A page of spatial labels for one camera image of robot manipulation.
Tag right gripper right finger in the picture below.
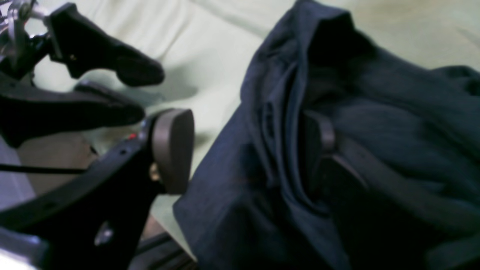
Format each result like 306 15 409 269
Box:
304 111 479 270

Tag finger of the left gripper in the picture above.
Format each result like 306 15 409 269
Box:
44 2 165 87
0 79 145 147

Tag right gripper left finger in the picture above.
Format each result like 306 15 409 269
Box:
1 109 195 270

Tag dark long-sleeve T-shirt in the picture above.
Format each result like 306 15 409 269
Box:
174 0 480 270

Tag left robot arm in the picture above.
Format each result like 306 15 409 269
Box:
1 0 165 148

